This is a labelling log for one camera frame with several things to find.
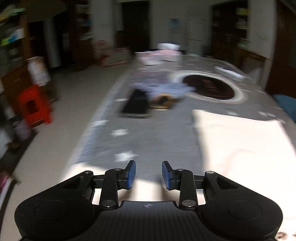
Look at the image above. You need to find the cream sweatshirt garment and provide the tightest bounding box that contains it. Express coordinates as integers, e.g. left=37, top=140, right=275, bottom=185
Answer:
left=136, top=109, right=296, bottom=207

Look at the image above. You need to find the blue covered sofa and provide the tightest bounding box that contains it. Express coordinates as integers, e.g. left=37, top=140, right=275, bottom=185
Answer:
left=273, top=94, right=296, bottom=119

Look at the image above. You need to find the black smartphone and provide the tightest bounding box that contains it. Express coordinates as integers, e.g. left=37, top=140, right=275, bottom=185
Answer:
left=119, top=89, right=152, bottom=118

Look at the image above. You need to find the floor fan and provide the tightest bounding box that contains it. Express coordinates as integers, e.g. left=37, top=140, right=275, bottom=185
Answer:
left=92, top=40, right=132, bottom=67

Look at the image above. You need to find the small pink tissue pack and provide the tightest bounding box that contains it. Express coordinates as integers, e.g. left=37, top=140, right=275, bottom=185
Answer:
left=135, top=51, right=162, bottom=66

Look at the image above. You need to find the white paper bag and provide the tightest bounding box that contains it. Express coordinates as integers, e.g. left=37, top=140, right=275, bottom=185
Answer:
left=27, top=56, right=50, bottom=86

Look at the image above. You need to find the water dispenser with blue bottle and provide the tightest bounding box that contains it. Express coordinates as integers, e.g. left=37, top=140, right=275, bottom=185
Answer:
left=169, top=18, right=181, bottom=45

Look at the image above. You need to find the pink tissue box large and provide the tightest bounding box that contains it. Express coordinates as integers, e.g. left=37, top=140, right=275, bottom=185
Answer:
left=156, top=43, right=182, bottom=62

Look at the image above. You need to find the round black induction cooktop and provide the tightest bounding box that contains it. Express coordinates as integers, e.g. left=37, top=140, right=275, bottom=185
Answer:
left=168, top=70, right=248, bottom=104

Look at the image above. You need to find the dark entrance door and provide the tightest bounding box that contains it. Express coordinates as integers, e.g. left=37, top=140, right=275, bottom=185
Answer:
left=120, top=1, right=151, bottom=53

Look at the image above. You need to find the red plastic stool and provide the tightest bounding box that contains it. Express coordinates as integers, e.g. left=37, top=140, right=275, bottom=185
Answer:
left=18, top=84, right=52, bottom=128

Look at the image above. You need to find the white refrigerator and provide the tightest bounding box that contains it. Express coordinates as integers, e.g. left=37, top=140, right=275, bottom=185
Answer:
left=186, top=16, right=204, bottom=56

